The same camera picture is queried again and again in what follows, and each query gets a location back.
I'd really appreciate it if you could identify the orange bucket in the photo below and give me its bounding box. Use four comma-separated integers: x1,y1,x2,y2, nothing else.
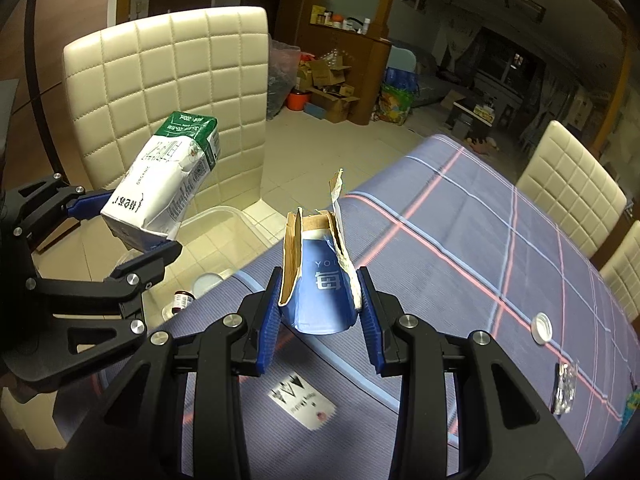
286,91,310,112

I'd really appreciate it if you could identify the wooden cabinet divider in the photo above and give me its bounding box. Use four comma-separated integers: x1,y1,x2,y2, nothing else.
296,4,392,126

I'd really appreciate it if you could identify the clear plastic bin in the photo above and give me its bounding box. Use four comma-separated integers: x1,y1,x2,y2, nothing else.
143,200,284,327

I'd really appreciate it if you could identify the white bottle cap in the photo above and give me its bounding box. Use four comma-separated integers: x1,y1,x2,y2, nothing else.
530,312,553,347

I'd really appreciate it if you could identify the green white milk carton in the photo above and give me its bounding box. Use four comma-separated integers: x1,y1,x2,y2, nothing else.
101,112,219,252

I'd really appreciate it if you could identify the grey plastic bag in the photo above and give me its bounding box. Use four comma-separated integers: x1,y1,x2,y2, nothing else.
267,38,302,120

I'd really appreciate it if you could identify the purple plaid tablecloth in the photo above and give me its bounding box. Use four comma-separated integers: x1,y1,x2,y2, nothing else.
89,132,637,480

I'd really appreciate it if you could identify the green patterned mat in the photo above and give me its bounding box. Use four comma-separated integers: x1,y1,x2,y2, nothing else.
620,388,640,434

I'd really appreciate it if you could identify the colourful shopping bag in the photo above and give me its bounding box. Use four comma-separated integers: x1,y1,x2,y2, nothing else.
374,67,419,126

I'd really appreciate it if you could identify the silver foil wrapper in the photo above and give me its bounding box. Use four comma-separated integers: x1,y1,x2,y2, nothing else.
551,361,579,418

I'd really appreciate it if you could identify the white tablecloth label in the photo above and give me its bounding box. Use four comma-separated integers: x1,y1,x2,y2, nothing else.
269,373,336,431

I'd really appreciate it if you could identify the cream quilted chair near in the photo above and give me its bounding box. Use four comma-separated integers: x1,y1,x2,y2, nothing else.
63,6,269,219

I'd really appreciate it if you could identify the torn blue paper cup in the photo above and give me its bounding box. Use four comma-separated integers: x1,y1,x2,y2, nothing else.
278,171,362,336

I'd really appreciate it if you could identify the dark coffee table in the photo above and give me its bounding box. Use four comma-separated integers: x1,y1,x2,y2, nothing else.
446,98,496,142

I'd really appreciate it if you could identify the cardboard boxes pile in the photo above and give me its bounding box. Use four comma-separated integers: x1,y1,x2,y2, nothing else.
296,49,359,124

